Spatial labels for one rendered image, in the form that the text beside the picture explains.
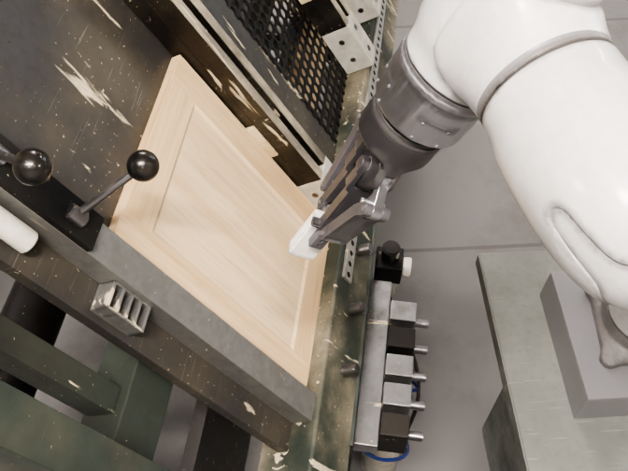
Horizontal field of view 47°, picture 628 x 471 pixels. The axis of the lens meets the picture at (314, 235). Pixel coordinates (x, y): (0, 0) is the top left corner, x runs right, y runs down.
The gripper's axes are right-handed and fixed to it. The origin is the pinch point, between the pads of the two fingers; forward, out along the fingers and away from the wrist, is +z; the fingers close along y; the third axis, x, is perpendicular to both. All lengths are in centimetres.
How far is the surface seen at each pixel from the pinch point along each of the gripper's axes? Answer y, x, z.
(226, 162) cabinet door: -35.6, -1.3, 32.2
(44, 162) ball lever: -1.2, -27.9, 2.1
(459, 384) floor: -49, 102, 112
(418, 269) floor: -91, 94, 116
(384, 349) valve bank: -23, 43, 58
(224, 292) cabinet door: -13.4, 2.0, 36.9
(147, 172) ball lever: -9.0, -17.2, 8.6
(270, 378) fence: -3.4, 12.6, 42.5
